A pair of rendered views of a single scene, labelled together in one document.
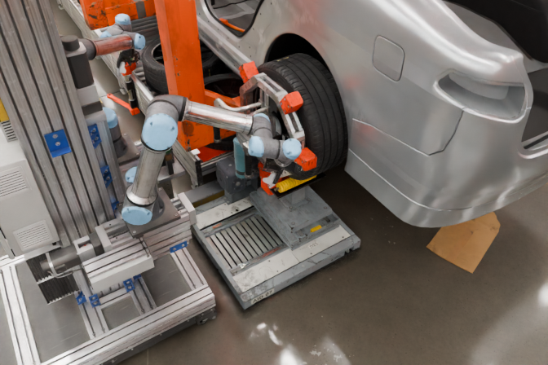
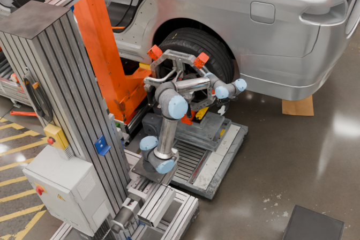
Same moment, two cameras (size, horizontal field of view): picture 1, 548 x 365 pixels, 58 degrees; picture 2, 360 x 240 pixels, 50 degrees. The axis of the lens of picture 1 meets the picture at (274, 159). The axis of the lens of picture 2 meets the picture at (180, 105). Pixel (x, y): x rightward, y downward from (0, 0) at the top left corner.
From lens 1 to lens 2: 1.06 m
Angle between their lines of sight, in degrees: 17
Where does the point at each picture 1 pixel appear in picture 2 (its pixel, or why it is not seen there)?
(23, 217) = (95, 204)
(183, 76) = (113, 73)
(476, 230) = not seen: hidden behind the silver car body
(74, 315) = not seen: outside the picture
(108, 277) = (159, 214)
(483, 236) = not seen: hidden behind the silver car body
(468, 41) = not seen: outside the picture
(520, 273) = (335, 103)
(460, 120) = (319, 32)
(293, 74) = (191, 43)
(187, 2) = (106, 22)
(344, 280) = (253, 154)
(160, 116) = (175, 97)
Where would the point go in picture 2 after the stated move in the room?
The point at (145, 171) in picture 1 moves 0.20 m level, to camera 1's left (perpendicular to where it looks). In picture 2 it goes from (170, 135) to (138, 151)
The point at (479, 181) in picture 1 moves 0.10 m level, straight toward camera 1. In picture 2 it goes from (331, 60) to (335, 69)
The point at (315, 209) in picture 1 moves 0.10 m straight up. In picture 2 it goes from (215, 121) to (215, 113)
